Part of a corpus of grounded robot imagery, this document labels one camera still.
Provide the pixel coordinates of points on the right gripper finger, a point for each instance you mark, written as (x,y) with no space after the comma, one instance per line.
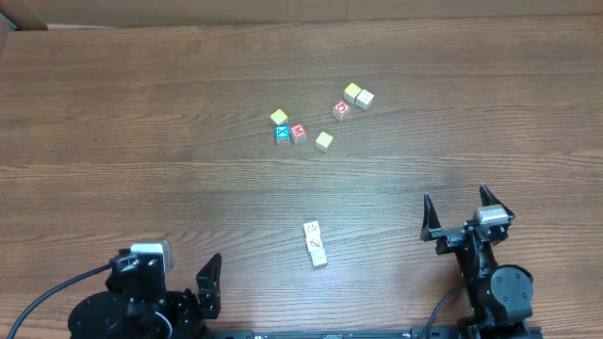
(488,198)
(431,227)

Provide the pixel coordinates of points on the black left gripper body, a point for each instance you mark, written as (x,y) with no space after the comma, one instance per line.
(196,298)

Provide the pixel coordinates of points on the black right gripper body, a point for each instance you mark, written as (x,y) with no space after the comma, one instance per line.
(461,234)

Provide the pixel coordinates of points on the white leaf block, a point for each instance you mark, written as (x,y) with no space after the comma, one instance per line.
(314,243)

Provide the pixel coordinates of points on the green letter A block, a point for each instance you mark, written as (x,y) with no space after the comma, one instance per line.
(319,258)

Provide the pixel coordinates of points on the white ladybug block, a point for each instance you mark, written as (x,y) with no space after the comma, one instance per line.
(311,229)

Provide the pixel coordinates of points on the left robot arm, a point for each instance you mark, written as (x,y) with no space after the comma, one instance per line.
(101,316)

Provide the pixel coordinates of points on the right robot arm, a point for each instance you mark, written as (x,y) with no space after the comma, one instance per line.
(499,296)

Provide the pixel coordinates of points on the yellow block centre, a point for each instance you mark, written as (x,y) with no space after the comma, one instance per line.
(323,141)

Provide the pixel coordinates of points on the yellow block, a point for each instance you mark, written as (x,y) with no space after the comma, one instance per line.
(351,92)
(278,117)
(323,141)

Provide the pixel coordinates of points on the white block far right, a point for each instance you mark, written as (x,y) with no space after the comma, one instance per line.
(364,99)

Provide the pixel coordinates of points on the red letter block right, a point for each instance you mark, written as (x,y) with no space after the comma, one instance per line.
(341,110)

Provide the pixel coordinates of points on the yellow block far right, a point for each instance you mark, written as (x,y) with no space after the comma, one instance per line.
(351,92)

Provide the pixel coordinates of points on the red letter M block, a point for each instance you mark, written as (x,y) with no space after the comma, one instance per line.
(298,132)

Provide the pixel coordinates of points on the blue letter block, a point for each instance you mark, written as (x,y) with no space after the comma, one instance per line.
(282,134)

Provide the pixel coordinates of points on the yellow block left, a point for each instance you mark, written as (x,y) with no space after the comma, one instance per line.
(278,117)

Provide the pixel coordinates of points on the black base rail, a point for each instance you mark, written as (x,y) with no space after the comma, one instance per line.
(330,334)

